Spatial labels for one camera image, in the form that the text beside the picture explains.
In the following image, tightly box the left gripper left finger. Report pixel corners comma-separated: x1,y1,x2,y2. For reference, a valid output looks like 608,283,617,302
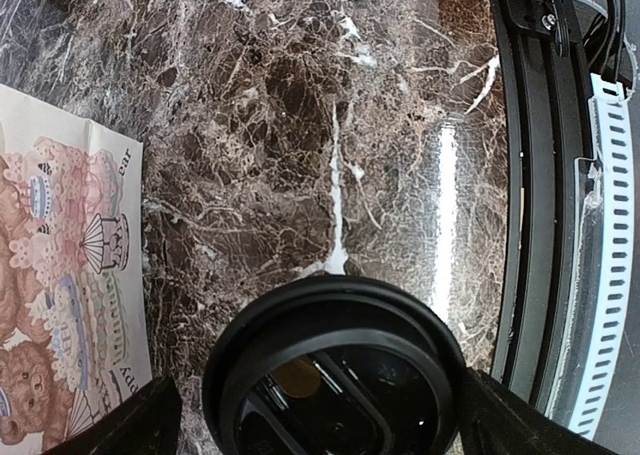
47,376,182,455

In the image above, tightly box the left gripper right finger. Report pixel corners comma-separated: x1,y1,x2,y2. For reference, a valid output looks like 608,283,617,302
462,368,611,455

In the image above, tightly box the white paper takeout bag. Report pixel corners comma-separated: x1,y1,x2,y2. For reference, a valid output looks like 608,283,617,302
1,87,151,454

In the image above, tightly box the white slotted cable duct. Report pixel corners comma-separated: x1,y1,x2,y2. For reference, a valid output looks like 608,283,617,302
569,74,634,440

